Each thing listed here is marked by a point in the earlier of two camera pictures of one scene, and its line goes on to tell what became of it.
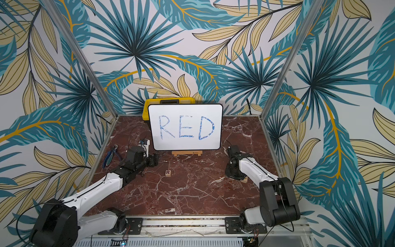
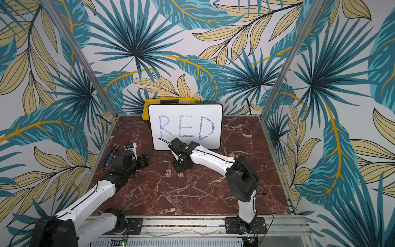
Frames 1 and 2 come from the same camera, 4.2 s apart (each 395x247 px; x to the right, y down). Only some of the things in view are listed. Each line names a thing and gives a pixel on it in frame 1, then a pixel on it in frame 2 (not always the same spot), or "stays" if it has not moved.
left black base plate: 133,226 stays
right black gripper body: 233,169 -> 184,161
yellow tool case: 160,101 stays
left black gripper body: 151,161 -> 141,162
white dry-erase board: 186,126 stays
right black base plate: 232,227 stays
